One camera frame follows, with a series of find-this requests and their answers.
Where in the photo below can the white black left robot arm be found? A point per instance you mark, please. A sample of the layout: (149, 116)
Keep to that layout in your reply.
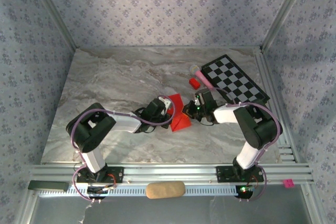
(126, 124)

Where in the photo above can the small red block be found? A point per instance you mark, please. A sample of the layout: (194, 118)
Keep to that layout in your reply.
(194, 83)

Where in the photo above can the aluminium side rail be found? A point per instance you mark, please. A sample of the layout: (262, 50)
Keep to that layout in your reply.
(266, 77)

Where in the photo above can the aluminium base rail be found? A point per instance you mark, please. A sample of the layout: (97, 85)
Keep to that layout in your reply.
(170, 172)

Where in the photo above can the tan oval pad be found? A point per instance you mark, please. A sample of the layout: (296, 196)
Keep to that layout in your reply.
(165, 190)

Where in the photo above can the aluminium frame post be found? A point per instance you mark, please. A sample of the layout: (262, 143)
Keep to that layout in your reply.
(284, 11)

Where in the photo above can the pink toy microphone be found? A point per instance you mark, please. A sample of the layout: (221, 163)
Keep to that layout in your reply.
(202, 77)

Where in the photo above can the red cloth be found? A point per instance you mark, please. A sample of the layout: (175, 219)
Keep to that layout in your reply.
(181, 124)

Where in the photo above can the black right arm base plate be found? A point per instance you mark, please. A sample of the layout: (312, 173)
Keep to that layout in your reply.
(223, 174)

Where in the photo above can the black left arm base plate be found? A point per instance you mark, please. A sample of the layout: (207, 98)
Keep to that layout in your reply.
(115, 175)

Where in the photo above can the aluminium back rail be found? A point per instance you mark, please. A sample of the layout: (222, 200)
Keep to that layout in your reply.
(168, 47)

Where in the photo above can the black white checkerboard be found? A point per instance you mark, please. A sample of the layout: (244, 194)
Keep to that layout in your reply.
(236, 79)

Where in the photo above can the black flat bar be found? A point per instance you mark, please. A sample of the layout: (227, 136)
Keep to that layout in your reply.
(47, 186)

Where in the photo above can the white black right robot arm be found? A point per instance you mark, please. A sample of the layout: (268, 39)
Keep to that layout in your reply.
(223, 115)

